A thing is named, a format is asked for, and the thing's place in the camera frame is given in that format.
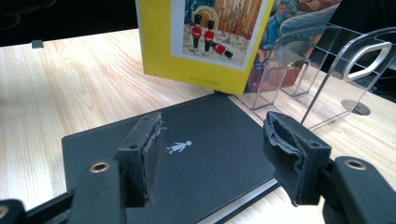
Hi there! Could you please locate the clear acrylic book rack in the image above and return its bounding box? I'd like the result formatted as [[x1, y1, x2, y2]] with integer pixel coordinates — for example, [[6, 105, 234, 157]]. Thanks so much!
[[234, 23, 396, 131]]

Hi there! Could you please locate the colourful picture-cover book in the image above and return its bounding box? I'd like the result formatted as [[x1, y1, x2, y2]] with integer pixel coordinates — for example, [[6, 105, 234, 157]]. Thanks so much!
[[244, 0, 344, 94]]

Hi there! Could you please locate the black book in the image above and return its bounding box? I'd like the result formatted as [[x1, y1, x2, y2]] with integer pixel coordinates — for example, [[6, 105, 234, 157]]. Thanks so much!
[[61, 92, 280, 224]]

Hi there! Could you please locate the round table cable hole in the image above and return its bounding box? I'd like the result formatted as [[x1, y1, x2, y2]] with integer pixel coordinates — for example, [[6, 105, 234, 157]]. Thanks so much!
[[340, 99, 372, 117]]

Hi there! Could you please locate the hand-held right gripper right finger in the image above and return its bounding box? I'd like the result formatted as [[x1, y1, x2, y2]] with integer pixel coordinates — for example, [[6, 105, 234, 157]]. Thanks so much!
[[262, 110, 333, 207]]

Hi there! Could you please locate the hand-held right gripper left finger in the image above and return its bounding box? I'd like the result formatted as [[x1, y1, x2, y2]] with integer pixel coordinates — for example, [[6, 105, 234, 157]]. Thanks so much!
[[115, 111, 166, 208]]

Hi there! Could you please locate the yellow book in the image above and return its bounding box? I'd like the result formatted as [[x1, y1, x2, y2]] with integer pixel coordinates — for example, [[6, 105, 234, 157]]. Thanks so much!
[[134, 0, 276, 96]]

